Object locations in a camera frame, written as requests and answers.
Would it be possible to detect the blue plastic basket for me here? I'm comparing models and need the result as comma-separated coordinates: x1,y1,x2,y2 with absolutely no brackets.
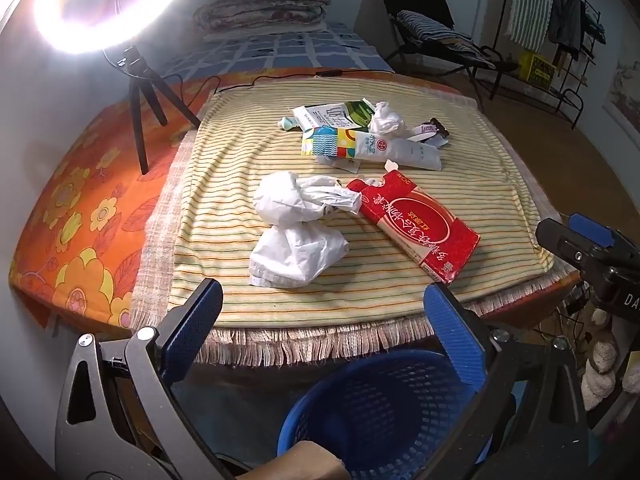
277,350,487,479

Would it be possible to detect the red paper box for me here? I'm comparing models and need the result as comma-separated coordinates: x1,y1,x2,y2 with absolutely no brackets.
347,170,480,284

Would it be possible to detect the striped hanging towel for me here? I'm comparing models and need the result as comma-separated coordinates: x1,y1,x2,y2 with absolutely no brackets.
506,0,553,52

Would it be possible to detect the wall picture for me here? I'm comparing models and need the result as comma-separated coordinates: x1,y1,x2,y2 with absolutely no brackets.
603,60,639,145

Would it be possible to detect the white tissue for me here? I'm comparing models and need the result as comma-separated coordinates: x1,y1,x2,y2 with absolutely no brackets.
368,102,408,139

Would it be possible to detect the white purple wrapper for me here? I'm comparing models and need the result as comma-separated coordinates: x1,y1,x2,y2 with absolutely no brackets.
407,122,432,142

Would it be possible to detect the black clothes rack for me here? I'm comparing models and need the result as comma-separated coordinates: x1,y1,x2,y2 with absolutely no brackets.
492,0,606,126

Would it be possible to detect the green white snack bag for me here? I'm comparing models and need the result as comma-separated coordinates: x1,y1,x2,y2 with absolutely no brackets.
291,99,374,131

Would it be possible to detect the striped cushion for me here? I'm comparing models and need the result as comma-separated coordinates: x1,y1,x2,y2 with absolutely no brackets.
396,10,495,68

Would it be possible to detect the striped yellow towel blanket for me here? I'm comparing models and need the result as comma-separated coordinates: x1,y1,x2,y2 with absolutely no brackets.
131,77,577,366

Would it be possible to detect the orange floral bed sheet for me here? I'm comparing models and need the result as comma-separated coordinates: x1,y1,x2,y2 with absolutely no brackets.
9,73,474,330

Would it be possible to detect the folded floral quilt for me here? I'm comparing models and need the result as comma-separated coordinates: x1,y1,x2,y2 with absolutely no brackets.
193,0,331,34

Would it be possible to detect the black folding chair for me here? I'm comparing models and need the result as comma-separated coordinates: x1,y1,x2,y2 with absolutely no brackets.
383,0,513,99

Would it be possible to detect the white plush toy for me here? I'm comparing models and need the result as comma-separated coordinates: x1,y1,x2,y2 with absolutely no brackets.
580,308,639,412

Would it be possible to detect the dark hanging jacket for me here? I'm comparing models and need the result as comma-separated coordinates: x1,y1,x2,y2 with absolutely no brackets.
548,0,606,61

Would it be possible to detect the colourful white wrapper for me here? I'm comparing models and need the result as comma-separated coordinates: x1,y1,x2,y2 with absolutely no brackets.
300,126,442,171

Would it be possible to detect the light blue tube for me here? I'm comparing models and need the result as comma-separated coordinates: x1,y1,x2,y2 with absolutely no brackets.
278,117,300,131

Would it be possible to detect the brown snickers wrapper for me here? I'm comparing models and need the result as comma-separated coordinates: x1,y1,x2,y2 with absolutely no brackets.
424,118,449,140

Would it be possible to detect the yellow crate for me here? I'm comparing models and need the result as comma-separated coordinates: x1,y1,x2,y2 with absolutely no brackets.
518,50,555,90

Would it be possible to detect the ring light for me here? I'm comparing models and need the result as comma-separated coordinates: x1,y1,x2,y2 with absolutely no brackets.
30,0,196,57

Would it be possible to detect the black power cable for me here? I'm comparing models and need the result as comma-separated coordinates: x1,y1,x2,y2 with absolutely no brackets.
159,68,346,111

